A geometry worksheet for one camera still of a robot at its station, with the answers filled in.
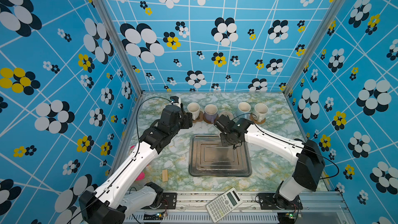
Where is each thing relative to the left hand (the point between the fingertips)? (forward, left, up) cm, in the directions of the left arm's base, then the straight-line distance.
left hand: (188, 112), depth 75 cm
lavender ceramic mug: (+19, -12, -23) cm, 33 cm away
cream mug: (+19, -1, -20) cm, 27 cm away
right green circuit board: (-39, -45, -27) cm, 66 cm away
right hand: (-6, -21, -16) cm, 27 cm away
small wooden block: (-22, +13, -26) cm, 36 cm away
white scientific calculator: (-34, -17, -26) cm, 46 cm away
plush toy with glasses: (-23, +24, -27) cm, 42 cm away
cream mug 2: (+18, -46, -21) cm, 53 cm away
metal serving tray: (-10, -10, -30) cm, 33 cm away
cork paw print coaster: (+16, -5, -26) cm, 31 cm away
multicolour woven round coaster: (+20, -24, -27) cm, 41 cm away
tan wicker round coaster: (+13, -42, -25) cm, 51 cm away
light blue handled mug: (+15, -33, -17) cm, 40 cm away
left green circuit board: (-39, +14, -28) cm, 50 cm away
